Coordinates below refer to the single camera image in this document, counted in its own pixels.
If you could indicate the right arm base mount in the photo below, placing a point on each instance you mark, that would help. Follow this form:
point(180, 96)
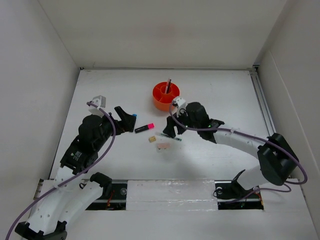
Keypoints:
point(231, 195)

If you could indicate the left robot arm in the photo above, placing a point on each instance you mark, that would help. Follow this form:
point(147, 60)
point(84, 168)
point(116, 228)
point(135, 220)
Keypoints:
point(67, 199)

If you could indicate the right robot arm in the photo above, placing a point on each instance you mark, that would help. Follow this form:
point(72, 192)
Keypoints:
point(276, 160)

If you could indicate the black gel pen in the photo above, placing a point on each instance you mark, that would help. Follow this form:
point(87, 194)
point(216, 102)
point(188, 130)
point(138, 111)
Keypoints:
point(169, 86)

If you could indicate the orange round divided container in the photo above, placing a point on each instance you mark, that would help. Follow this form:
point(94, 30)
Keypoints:
point(161, 100)

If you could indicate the pink white eraser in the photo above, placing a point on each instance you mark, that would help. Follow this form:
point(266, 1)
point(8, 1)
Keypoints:
point(162, 146)

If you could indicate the pink capped black highlighter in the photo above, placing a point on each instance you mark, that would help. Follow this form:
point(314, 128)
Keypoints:
point(144, 128)

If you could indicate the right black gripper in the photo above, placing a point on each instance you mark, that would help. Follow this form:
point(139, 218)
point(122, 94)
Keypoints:
point(170, 128)

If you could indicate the aluminium rail right side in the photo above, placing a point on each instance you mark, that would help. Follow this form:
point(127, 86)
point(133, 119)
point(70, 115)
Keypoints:
point(262, 102)

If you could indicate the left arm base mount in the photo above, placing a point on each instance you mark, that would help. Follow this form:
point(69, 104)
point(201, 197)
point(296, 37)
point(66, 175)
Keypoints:
point(114, 193)

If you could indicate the small tan eraser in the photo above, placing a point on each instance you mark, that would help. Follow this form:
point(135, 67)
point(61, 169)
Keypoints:
point(152, 139)

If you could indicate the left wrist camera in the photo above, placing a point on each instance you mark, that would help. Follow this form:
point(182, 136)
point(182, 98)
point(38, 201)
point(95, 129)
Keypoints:
point(97, 103)

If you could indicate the green clear pen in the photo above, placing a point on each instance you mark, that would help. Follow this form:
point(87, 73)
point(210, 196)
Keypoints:
point(167, 136)

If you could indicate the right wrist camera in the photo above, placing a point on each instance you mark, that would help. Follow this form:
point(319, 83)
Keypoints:
point(180, 104)

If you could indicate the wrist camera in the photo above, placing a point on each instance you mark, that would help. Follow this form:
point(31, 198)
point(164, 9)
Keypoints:
point(97, 103)
point(180, 104)

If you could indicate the red clear pen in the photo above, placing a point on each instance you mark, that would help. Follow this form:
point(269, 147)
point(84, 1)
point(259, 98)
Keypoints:
point(166, 86)

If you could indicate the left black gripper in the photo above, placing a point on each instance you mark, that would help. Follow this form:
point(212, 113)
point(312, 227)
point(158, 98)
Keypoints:
point(126, 123)

